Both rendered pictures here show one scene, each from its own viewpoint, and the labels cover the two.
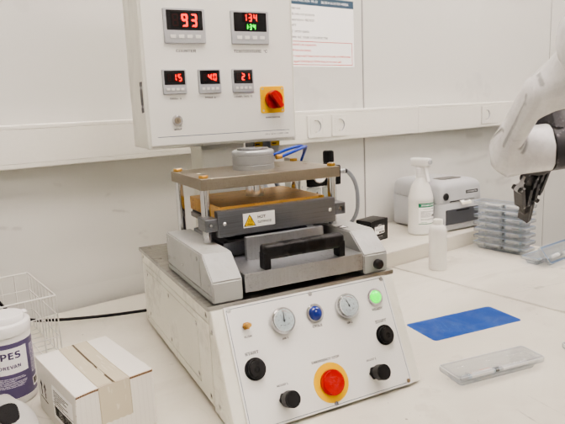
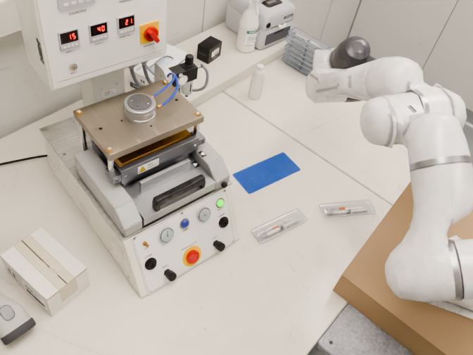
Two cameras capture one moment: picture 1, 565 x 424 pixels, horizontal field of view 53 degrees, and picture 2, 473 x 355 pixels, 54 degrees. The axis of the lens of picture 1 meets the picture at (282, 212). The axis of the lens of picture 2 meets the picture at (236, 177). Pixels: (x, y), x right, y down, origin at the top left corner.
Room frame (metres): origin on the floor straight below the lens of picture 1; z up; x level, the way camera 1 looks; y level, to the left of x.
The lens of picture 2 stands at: (0.15, 0.12, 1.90)
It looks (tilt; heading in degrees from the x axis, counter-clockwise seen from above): 48 degrees down; 338
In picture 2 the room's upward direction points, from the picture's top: 12 degrees clockwise
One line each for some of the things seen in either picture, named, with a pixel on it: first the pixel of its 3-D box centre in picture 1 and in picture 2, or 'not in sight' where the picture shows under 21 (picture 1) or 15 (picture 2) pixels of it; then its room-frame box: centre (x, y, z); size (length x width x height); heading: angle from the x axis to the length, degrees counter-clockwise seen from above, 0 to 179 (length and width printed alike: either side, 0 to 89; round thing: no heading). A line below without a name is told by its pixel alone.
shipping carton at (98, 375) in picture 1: (94, 388); (46, 270); (0.83, 0.31, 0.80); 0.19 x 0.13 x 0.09; 36
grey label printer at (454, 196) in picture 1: (436, 200); (260, 15); (1.93, -0.54, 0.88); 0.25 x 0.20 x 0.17; 30
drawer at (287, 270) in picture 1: (267, 245); (150, 163); (1.02, 0.03, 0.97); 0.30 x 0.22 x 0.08; 26
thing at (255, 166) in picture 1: (256, 179); (140, 111); (1.10, 0.05, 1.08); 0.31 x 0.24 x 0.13; 116
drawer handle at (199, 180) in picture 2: (303, 250); (179, 191); (0.89, -0.03, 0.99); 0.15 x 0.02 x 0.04; 116
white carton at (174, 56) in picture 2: not in sight; (161, 70); (1.62, -0.07, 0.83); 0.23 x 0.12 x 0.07; 138
